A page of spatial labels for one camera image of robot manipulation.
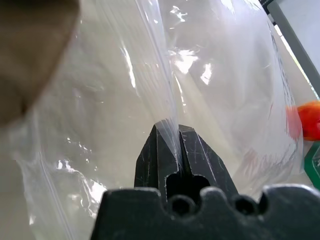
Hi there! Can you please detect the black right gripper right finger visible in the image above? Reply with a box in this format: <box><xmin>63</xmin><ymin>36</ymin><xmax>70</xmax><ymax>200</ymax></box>
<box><xmin>178</xmin><ymin>125</ymin><xmax>240</xmax><ymax>199</ymax></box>

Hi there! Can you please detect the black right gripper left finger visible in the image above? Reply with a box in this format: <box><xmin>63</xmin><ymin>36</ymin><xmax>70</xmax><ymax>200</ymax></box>
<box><xmin>134</xmin><ymin>123</ymin><xmax>180</xmax><ymax>199</ymax></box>

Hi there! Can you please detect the clear plastic zip bag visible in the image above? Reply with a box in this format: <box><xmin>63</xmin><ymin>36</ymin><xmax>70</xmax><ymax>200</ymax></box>
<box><xmin>7</xmin><ymin>0</ymin><xmax>305</xmax><ymax>240</ymax></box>

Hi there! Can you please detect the green box with clear lid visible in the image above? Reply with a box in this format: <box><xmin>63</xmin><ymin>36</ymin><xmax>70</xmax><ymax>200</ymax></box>
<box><xmin>303</xmin><ymin>146</ymin><xmax>320</xmax><ymax>186</ymax></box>

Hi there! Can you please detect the orange wicker basket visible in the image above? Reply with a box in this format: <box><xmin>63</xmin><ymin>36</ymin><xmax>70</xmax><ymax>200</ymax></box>
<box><xmin>285</xmin><ymin>99</ymin><xmax>320</xmax><ymax>141</ymax></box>

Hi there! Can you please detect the grey window frame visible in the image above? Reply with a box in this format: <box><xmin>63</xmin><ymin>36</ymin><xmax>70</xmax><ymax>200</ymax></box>
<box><xmin>259</xmin><ymin>0</ymin><xmax>320</xmax><ymax>99</ymax></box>

